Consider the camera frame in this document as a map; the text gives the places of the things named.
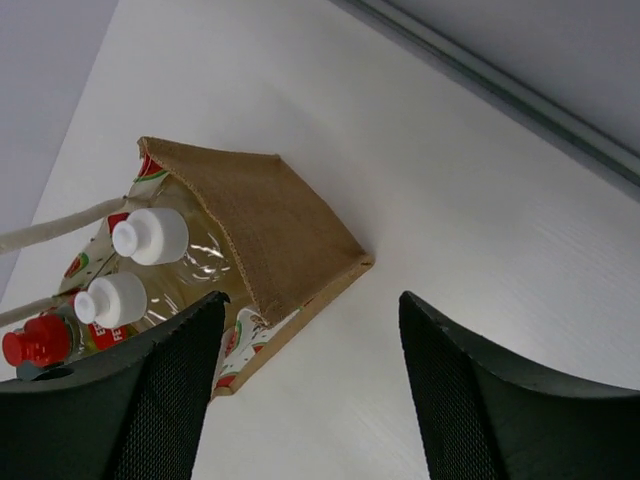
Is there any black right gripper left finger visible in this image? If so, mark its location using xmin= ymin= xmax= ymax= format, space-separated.
xmin=1 ymin=292 xmax=229 ymax=479

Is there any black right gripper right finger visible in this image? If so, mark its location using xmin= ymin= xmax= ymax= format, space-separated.
xmin=399 ymin=291 xmax=639 ymax=479

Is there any white cap amber bottle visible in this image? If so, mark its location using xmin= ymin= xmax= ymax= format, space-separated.
xmin=73 ymin=268 xmax=214 ymax=332
xmin=111 ymin=207 xmax=238 ymax=293

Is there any red cap yellow bottle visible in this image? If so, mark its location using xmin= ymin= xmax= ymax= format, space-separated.
xmin=2 ymin=313 xmax=137 ymax=368

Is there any canvas bag with watermelon print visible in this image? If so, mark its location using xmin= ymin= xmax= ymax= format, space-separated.
xmin=1 ymin=137 xmax=374 ymax=397

